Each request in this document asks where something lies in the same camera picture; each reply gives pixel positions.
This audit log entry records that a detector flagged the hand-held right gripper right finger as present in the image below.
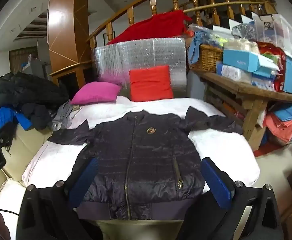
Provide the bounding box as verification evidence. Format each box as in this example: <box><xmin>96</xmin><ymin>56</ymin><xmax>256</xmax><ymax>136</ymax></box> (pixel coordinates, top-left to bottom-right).
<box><xmin>183</xmin><ymin>157</ymin><xmax>285</xmax><ymax>240</ymax></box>

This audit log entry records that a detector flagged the blue jacket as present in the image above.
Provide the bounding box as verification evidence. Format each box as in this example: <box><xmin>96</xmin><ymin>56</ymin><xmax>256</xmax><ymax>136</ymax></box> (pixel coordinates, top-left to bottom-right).
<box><xmin>0</xmin><ymin>106</ymin><xmax>34</xmax><ymax>133</ymax></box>

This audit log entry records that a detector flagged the wooden stair railing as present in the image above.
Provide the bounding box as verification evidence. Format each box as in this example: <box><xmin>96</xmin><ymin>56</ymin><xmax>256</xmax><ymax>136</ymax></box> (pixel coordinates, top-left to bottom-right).
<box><xmin>86</xmin><ymin>0</ymin><xmax>278</xmax><ymax>48</ymax></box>

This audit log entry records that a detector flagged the wicker basket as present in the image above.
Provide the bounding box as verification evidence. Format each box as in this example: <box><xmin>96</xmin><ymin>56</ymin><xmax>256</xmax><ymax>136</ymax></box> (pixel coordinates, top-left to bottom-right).
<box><xmin>190</xmin><ymin>44</ymin><xmax>224</xmax><ymax>73</ymax></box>

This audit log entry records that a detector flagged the red cloth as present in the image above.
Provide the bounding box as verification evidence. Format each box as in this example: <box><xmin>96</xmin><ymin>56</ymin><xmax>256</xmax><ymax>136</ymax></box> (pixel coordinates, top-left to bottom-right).
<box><xmin>107</xmin><ymin>10</ymin><xmax>193</xmax><ymax>45</ymax></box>

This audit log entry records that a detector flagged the white tissue pack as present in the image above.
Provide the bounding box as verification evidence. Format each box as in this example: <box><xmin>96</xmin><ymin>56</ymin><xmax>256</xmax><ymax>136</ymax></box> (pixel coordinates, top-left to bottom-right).
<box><xmin>216</xmin><ymin>62</ymin><xmax>253</xmax><ymax>84</ymax></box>

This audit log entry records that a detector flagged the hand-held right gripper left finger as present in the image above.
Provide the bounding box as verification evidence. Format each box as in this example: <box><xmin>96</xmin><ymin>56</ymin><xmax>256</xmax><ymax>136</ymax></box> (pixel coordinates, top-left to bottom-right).
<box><xmin>17</xmin><ymin>157</ymin><xmax>104</xmax><ymax>240</ymax></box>

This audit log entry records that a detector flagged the clear plastic storage box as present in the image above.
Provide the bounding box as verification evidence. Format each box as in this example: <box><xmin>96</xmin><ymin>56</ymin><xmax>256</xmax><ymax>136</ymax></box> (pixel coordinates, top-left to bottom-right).
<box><xmin>252</xmin><ymin>14</ymin><xmax>292</xmax><ymax>60</ymax></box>

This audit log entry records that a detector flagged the blue cloth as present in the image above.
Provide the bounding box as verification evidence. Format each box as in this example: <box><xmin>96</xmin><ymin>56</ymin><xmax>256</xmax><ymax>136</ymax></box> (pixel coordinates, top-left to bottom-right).
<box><xmin>187</xmin><ymin>31</ymin><xmax>204</xmax><ymax>64</ymax></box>

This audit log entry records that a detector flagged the stack of folded cloths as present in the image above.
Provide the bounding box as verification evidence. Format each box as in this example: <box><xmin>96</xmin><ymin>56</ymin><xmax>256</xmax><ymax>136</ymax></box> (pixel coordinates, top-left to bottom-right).
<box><xmin>264</xmin><ymin>104</ymin><xmax>292</xmax><ymax>147</ymax></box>

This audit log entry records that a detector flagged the small black garment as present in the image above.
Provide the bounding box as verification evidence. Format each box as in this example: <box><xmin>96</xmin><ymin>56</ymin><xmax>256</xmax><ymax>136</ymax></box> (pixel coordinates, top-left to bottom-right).
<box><xmin>21</xmin><ymin>102</ymin><xmax>54</xmax><ymax>132</ymax></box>

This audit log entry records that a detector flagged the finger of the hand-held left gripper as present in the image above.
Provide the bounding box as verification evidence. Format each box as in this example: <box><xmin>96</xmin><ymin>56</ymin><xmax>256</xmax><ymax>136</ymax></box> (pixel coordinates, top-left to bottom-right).
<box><xmin>0</xmin><ymin>122</ymin><xmax>17</xmax><ymax>153</ymax></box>

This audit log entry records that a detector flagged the red printed bag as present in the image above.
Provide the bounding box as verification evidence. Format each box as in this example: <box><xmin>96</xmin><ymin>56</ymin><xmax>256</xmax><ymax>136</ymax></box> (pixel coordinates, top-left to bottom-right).
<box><xmin>259</xmin><ymin>42</ymin><xmax>287</xmax><ymax>93</ymax></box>

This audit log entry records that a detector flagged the wooden column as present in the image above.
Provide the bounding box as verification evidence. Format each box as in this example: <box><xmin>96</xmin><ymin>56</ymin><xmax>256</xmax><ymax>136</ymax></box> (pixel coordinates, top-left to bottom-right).
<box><xmin>47</xmin><ymin>0</ymin><xmax>91</xmax><ymax>90</ymax></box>

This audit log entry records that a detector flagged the white blanket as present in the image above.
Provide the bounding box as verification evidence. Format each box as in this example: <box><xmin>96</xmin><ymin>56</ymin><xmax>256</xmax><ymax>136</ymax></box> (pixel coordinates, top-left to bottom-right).
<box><xmin>22</xmin><ymin>95</ymin><xmax>261</xmax><ymax>220</ymax></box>

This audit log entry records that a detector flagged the red cushion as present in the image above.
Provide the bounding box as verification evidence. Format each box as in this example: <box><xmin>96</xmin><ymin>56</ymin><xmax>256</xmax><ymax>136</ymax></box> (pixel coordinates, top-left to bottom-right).
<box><xmin>129</xmin><ymin>65</ymin><xmax>174</xmax><ymax>102</ymax></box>

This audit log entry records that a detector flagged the blue cardboard box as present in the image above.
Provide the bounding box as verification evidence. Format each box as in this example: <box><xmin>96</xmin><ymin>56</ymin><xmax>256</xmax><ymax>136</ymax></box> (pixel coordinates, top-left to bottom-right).
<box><xmin>222</xmin><ymin>49</ymin><xmax>280</xmax><ymax>79</ymax></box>

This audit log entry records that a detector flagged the plastic bag with beige contents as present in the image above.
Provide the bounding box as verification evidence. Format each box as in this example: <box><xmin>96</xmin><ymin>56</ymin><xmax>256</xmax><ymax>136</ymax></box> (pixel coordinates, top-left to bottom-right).
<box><xmin>224</xmin><ymin>39</ymin><xmax>260</xmax><ymax>55</ymax></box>

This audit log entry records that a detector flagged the grey refrigerator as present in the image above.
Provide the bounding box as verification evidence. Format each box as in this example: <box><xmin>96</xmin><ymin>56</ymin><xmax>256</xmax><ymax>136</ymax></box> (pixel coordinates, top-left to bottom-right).
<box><xmin>28</xmin><ymin>57</ymin><xmax>51</xmax><ymax>80</ymax></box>

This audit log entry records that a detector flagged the grey dotted bag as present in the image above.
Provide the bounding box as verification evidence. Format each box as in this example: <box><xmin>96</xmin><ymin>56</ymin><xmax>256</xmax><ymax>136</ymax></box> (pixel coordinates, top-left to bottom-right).
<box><xmin>232</xmin><ymin>23</ymin><xmax>257</xmax><ymax>40</ymax></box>

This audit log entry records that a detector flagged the silver foil insulation board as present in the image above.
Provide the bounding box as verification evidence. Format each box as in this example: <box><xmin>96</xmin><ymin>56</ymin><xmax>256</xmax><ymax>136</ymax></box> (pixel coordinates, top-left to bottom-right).
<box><xmin>91</xmin><ymin>37</ymin><xmax>188</xmax><ymax>99</ymax></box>

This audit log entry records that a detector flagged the black puffer coat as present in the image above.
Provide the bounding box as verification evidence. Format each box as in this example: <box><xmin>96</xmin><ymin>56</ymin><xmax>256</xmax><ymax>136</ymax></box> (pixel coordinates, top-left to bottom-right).
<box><xmin>0</xmin><ymin>72</ymin><xmax>69</xmax><ymax>113</ymax></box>

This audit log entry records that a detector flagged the wooden table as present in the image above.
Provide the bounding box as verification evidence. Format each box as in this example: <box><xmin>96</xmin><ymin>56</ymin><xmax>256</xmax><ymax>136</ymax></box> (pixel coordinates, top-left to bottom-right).
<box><xmin>190</xmin><ymin>67</ymin><xmax>292</xmax><ymax>152</ymax></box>

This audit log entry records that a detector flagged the dark purple puffer jacket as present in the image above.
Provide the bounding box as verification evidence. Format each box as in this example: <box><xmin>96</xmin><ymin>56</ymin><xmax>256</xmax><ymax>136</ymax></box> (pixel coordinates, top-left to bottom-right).
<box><xmin>48</xmin><ymin>106</ymin><xmax>244</xmax><ymax>222</ymax></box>

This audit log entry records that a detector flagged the grey garment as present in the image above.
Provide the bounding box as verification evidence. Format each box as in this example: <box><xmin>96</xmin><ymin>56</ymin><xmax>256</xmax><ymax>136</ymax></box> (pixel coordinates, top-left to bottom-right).
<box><xmin>51</xmin><ymin>100</ymin><xmax>83</xmax><ymax>132</ymax></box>

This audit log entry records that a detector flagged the cream leather sofa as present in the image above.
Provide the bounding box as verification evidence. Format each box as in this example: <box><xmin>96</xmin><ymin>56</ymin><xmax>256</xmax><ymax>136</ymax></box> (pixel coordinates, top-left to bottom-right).
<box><xmin>0</xmin><ymin>124</ymin><xmax>54</xmax><ymax>205</ymax></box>

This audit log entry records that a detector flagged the pink cushion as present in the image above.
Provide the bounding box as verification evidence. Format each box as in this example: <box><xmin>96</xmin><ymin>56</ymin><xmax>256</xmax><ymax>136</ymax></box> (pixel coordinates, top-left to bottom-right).
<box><xmin>69</xmin><ymin>81</ymin><xmax>122</xmax><ymax>105</ymax></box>

